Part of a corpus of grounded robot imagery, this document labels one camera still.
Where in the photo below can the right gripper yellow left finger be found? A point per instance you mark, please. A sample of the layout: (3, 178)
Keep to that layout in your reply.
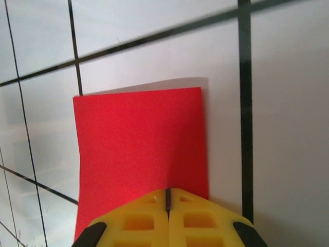
(133, 226)

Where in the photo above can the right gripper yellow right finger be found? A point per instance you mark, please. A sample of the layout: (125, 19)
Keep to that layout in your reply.
(205, 226)

